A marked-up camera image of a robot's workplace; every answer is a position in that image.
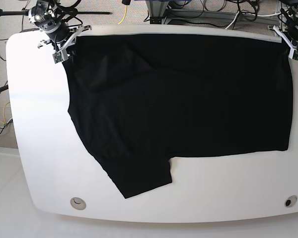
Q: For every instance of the table cable grommet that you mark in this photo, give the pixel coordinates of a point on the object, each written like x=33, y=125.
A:
x=78, y=203
x=291, y=201

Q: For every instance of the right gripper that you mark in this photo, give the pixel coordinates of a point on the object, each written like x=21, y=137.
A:
x=60, y=34

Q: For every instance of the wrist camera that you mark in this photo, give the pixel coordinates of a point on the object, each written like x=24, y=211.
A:
x=60, y=56
x=293, y=54

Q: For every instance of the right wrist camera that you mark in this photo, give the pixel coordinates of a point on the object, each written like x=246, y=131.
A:
x=60, y=56

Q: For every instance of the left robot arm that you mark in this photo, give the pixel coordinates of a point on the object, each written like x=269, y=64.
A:
x=288, y=28

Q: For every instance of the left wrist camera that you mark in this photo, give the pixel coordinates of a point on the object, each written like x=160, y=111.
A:
x=293, y=54

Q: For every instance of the black T-shirt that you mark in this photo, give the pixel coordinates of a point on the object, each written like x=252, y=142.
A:
x=137, y=101

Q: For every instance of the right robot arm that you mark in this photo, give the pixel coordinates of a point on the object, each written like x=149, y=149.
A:
x=59, y=23

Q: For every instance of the grey metal base frame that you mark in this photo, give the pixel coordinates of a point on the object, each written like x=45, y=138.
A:
x=253, y=16

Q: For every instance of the black tripod stand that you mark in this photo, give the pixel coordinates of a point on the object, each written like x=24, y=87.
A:
x=15, y=12

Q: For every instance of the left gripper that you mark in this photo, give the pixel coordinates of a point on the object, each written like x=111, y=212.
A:
x=290, y=36

